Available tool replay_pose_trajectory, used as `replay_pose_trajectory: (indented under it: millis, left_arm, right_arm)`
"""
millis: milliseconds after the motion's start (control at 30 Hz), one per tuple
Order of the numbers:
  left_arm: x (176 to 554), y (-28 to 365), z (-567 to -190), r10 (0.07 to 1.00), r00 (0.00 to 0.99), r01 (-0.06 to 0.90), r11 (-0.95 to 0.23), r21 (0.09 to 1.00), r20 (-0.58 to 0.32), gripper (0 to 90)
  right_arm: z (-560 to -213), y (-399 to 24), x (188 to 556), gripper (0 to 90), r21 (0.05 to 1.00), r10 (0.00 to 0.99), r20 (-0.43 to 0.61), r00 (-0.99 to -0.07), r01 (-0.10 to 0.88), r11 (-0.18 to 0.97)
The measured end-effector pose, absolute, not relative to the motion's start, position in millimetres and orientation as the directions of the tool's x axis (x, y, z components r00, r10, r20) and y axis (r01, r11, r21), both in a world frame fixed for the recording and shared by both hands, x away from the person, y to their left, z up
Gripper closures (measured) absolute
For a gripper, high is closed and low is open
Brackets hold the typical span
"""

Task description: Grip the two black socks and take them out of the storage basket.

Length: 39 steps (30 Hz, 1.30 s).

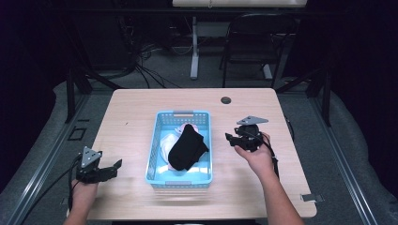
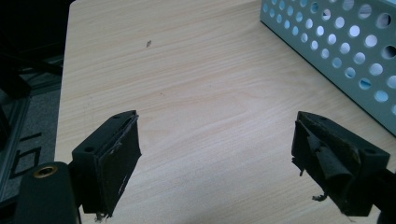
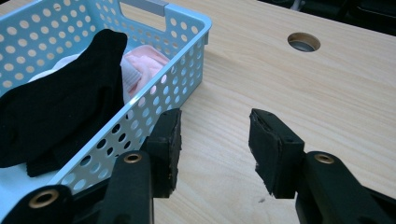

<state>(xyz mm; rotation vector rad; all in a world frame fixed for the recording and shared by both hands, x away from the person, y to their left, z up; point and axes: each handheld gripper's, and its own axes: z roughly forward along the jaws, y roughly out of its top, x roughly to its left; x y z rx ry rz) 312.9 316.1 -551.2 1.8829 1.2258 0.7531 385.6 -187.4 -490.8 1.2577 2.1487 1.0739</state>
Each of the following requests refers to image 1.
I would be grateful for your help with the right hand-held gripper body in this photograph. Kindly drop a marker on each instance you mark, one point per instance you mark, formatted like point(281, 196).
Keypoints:
point(250, 134)

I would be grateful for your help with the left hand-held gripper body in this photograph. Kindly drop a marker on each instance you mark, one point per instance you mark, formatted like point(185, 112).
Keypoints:
point(89, 170)

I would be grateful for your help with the blue plastic basket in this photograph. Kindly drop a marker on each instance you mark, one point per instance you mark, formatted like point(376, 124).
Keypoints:
point(156, 175)

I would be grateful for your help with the black sock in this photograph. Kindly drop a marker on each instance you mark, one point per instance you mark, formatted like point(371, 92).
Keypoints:
point(187, 149)

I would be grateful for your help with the white and pink sock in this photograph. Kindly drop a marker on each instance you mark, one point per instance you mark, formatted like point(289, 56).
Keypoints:
point(167, 144)

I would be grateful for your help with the person's left hand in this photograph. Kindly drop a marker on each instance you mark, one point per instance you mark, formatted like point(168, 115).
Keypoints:
point(84, 192)

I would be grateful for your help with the person's right hand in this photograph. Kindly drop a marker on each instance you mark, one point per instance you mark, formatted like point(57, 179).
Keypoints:
point(259, 161)

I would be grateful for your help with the round desk grommet hole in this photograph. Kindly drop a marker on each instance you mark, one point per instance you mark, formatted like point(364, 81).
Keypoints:
point(226, 100)

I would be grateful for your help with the white desk leg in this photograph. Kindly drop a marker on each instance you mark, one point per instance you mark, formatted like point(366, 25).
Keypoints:
point(194, 50)
point(267, 71)

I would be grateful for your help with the black metal stand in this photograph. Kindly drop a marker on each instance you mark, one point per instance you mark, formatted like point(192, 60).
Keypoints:
point(76, 84)
point(319, 90)

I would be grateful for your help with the black folding chair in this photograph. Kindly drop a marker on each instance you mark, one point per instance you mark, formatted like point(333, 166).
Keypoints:
point(256, 40)

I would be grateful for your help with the white desk top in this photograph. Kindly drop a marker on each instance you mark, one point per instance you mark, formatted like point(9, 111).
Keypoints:
point(239, 2)

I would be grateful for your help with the grey metal corner bracket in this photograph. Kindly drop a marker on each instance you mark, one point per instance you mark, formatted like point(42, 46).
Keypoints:
point(311, 197)

